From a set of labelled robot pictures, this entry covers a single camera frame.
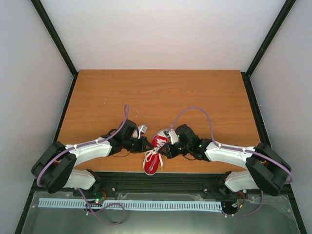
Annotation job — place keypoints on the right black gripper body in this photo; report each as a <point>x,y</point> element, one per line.
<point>176,152</point>

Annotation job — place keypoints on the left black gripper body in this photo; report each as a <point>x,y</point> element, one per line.
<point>134,146</point>

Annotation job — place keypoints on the white shoelace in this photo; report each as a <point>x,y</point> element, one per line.
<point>156,156</point>

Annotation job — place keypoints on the red canvas sneaker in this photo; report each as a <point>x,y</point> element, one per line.
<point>154,156</point>

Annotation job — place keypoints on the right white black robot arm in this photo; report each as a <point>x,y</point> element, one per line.
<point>263,168</point>

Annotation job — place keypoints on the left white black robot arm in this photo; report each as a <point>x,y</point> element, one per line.
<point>55,169</point>

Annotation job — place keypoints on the small circuit board with led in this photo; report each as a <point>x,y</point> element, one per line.
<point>100,196</point>

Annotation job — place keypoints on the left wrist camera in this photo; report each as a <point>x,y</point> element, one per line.
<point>139,131</point>

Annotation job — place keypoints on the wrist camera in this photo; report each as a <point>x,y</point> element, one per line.
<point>171,134</point>
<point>139,131</point>

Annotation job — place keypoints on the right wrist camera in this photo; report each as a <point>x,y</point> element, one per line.
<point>171,134</point>

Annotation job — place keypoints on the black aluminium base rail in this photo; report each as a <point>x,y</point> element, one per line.
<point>115,183</point>

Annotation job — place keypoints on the right black frame post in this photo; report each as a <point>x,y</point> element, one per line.
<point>284,11</point>

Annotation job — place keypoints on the black frame post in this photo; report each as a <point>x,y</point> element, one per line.
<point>54,35</point>
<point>284,11</point>

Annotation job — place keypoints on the light blue slotted cable duct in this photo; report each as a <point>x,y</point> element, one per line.
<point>133,205</point>

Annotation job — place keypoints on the left black frame post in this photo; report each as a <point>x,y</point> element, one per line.
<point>54,35</point>

